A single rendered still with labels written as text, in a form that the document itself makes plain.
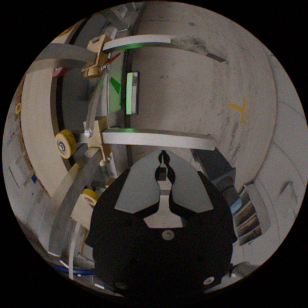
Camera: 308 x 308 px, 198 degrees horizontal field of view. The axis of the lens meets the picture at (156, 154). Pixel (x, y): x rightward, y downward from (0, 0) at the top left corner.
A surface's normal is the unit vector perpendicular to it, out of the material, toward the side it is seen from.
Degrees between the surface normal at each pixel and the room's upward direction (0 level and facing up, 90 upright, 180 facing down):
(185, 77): 0
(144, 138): 0
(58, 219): 90
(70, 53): 90
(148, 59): 0
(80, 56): 90
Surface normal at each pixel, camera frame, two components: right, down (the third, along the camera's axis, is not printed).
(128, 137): -0.03, 0.54
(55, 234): 1.00, 0.07
